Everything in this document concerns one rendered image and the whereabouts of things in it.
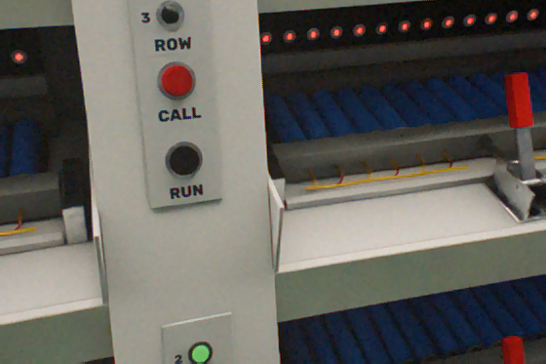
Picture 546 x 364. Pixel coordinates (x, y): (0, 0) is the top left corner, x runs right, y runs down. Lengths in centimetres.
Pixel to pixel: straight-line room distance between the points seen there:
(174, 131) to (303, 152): 12
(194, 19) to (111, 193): 10
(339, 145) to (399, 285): 10
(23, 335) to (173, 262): 9
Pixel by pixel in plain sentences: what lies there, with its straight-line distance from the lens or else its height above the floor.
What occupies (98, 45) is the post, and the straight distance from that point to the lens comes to 32.
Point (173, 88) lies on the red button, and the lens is 32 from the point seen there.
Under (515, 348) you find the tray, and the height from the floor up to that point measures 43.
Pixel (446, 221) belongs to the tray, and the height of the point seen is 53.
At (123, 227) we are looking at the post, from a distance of 34.
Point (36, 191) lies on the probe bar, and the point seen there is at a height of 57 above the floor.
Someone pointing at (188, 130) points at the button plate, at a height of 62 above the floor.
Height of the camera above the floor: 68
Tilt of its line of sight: 12 degrees down
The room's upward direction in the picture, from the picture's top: 4 degrees counter-clockwise
